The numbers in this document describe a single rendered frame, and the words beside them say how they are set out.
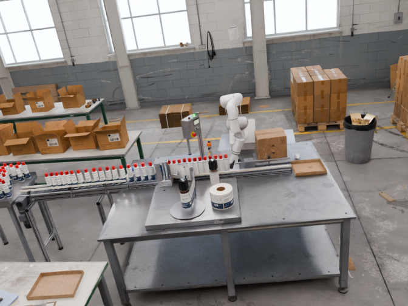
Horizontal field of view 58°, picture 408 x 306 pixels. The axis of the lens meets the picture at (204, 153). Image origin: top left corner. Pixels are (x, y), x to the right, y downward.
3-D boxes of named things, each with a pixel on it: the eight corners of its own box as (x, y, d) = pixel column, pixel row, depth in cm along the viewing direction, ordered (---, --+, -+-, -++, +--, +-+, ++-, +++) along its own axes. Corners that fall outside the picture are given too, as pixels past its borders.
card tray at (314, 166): (295, 176, 358) (295, 173, 357) (290, 164, 382) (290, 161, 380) (326, 173, 356) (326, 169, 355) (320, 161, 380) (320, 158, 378)
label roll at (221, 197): (232, 195, 333) (231, 181, 327) (235, 207, 315) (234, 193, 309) (210, 198, 333) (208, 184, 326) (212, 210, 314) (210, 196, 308)
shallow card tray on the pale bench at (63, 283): (27, 300, 258) (25, 297, 256) (41, 275, 280) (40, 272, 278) (73, 297, 255) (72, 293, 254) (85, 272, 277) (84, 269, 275)
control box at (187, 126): (183, 138, 363) (180, 119, 355) (193, 132, 375) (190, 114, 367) (191, 139, 357) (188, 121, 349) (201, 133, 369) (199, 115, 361)
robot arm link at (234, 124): (232, 116, 365) (237, 145, 373) (227, 119, 351) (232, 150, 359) (241, 115, 361) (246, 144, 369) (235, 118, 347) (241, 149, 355)
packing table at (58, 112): (-4, 156, 740) (-19, 120, 707) (19, 141, 811) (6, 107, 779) (98, 150, 702) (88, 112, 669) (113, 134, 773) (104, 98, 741)
